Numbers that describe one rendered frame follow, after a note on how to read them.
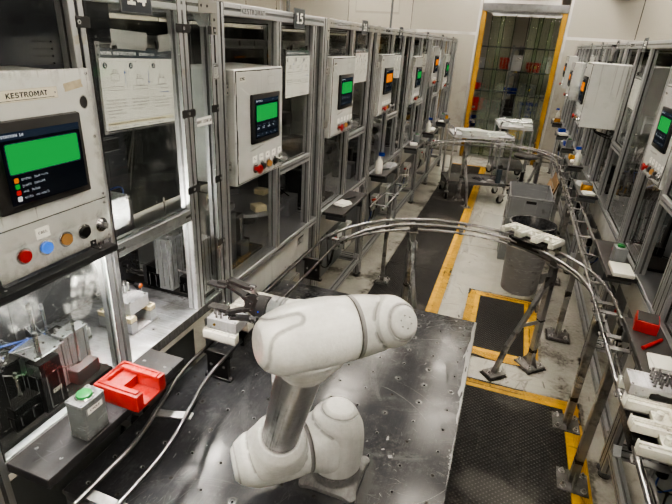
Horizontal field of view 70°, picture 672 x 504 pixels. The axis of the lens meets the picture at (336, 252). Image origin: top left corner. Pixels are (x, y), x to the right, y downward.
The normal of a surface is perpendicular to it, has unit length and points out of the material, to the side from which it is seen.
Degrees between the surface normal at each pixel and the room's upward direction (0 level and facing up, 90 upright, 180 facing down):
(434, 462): 0
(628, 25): 90
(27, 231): 90
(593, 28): 90
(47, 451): 0
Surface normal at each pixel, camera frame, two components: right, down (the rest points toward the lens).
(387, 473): 0.06, -0.91
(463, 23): -0.34, 0.36
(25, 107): 0.94, 0.18
